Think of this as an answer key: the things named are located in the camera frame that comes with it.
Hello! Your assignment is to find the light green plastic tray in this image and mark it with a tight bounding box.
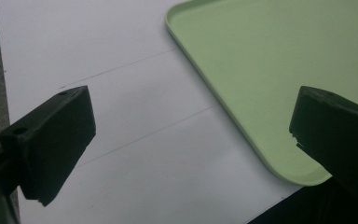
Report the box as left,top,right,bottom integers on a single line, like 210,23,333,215
164,0,358,187

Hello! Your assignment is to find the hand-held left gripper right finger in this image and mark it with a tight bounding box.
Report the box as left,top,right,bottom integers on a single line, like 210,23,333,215
288,85,358,200

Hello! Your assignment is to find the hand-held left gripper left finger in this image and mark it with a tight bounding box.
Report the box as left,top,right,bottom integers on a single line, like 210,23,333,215
0,85,97,207

